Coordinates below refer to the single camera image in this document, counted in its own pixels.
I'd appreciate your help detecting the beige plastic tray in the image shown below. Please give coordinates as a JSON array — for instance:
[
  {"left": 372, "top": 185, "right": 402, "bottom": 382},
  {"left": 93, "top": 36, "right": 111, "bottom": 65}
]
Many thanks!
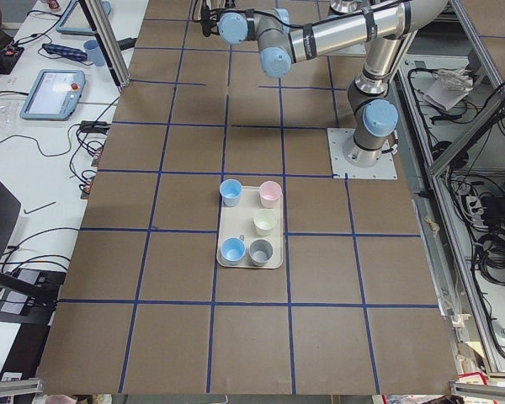
[{"left": 217, "top": 186, "right": 284, "bottom": 269}]

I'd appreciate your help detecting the near blue teach pendant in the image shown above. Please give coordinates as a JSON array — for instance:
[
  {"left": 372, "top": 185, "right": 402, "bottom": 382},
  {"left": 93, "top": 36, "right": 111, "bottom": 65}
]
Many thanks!
[{"left": 19, "top": 69, "right": 86, "bottom": 121}]

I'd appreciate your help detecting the light blue cup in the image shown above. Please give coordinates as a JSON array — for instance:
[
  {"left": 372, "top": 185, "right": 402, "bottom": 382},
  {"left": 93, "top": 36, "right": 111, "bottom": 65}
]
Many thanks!
[
  {"left": 220, "top": 237, "right": 247, "bottom": 266},
  {"left": 219, "top": 178, "right": 242, "bottom": 207}
]

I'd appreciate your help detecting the far blue teach pendant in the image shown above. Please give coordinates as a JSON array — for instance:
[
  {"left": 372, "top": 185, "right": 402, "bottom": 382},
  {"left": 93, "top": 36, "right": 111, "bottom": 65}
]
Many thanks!
[{"left": 56, "top": 0, "right": 93, "bottom": 36}]

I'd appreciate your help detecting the black allen key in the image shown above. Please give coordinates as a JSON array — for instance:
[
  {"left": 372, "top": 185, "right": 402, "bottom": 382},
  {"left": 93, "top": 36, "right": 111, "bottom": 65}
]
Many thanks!
[{"left": 23, "top": 201, "right": 56, "bottom": 215}]

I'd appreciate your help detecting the pink plastic cup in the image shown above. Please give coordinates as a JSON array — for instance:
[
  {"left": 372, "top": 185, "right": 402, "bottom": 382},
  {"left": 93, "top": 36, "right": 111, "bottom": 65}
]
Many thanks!
[{"left": 259, "top": 181, "right": 282, "bottom": 209}]

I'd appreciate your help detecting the blue cup on desk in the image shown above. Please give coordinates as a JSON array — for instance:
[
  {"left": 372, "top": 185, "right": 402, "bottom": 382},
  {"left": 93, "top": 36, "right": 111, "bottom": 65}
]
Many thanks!
[{"left": 83, "top": 40, "right": 106, "bottom": 66}]

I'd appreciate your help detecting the grey plastic cup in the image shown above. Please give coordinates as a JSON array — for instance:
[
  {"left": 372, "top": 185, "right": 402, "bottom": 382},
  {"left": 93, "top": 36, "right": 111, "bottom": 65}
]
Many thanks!
[{"left": 248, "top": 239, "right": 274, "bottom": 267}]

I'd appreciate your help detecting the light blue cup rear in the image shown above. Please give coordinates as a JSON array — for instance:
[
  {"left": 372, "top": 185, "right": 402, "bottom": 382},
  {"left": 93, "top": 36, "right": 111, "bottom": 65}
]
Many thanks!
[{"left": 219, "top": 178, "right": 242, "bottom": 207}]

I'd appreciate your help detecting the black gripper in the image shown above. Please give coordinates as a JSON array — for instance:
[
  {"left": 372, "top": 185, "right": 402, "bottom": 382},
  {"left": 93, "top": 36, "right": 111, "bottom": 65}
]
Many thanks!
[{"left": 199, "top": 0, "right": 226, "bottom": 37}]

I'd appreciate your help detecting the light blue cup front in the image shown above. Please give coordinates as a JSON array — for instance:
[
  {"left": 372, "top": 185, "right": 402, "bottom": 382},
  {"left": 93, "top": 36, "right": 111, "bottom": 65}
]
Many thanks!
[{"left": 220, "top": 237, "right": 247, "bottom": 266}]

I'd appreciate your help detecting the blue teach pendant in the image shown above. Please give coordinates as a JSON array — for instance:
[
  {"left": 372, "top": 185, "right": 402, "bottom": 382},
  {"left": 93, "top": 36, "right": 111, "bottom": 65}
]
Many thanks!
[
  {"left": 19, "top": 69, "right": 86, "bottom": 121},
  {"left": 56, "top": 0, "right": 93, "bottom": 36}
]

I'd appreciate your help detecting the black power adapter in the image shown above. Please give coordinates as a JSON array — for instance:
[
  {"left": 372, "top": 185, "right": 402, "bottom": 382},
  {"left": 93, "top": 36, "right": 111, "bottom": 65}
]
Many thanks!
[{"left": 79, "top": 120, "right": 110, "bottom": 135}]

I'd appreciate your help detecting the aluminium frame post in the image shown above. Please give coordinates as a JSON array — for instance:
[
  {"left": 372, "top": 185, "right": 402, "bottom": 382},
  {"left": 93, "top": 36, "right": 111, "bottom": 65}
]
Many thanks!
[{"left": 79, "top": 0, "right": 130, "bottom": 89}]

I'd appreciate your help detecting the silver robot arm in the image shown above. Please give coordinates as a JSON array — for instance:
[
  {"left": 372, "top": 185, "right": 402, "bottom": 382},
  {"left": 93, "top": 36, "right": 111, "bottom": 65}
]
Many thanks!
[{"left": 198, "top": 0, "right": 446, "bottom": 168}]

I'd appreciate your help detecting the pale green plastic cup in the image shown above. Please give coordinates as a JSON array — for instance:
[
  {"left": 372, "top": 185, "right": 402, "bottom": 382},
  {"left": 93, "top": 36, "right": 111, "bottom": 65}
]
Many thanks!
[{"left": 253, "top": 209, "right": 277, "bottom": 236}]

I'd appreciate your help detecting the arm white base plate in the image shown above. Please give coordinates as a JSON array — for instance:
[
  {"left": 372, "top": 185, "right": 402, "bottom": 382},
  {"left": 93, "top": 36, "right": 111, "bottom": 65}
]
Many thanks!
[
  {"left": 327, "top": 128, "right": 397, "bottom": 180},
  {"left": 317, "top": 43, "right": 366, "bottom": 57}
]

